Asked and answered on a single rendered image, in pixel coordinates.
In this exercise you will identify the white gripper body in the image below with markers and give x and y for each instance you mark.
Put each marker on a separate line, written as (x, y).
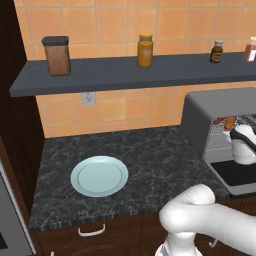
(227, 136)

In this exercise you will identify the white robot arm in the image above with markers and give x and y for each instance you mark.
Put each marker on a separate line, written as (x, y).
(200, 216)

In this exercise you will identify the kebab skewer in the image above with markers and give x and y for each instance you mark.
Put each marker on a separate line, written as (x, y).
(229, 122)

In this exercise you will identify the grey toaster oven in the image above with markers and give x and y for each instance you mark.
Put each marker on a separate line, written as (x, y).
(203, 110)

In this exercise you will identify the toaster oven door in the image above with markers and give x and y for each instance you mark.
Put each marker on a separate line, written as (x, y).
(235, 176)

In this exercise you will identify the dark wood cupboard door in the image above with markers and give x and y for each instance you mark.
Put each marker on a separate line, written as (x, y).
(151, 233)

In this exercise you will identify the dark brown bottle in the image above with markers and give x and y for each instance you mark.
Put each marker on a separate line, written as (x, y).
(216, 53)

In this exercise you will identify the red and white bottle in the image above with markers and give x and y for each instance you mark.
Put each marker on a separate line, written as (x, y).
(250, 50)

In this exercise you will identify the yellow jar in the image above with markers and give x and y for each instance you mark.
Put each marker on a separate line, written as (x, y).
(145, 50)

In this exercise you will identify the pale blue plate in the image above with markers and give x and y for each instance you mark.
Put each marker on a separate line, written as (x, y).
(99, 175)

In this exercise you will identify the dark wood drawer front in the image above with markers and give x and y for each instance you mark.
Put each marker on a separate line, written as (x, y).
(116, 236)

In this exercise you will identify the brown jar with black lid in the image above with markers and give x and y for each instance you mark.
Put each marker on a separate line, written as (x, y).
(58, 57)

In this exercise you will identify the dark wood tall cabinet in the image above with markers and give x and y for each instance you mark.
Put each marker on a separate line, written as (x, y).
(16, 116)

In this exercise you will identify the grey appliance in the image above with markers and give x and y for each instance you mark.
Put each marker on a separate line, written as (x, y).
(11, 220)

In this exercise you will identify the dark grey wall shelf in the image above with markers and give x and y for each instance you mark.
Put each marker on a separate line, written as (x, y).
(133, 73)

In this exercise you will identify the white wall outlet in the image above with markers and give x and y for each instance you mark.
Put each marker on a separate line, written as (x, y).
(88, 98)

